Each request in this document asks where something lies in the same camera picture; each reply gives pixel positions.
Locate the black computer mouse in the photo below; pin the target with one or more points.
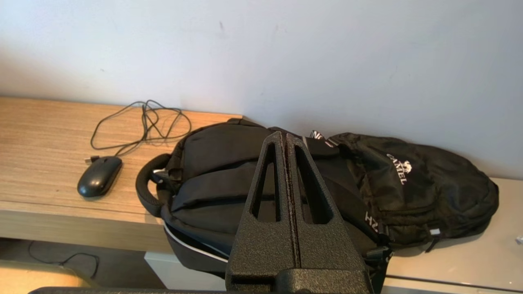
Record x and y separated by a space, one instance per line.
99 176

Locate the black Camel backpack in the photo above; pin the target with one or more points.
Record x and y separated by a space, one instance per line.
441 196

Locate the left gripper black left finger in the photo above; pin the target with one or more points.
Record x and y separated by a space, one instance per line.
261 249

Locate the beige cabinet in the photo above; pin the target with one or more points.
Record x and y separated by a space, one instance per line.
470 265

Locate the large black HZ backpack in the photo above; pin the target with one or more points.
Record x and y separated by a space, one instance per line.
212 183

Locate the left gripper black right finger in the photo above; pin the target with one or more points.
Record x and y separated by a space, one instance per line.
327 249

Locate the light wooden desk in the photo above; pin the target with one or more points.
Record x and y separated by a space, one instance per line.
41 143

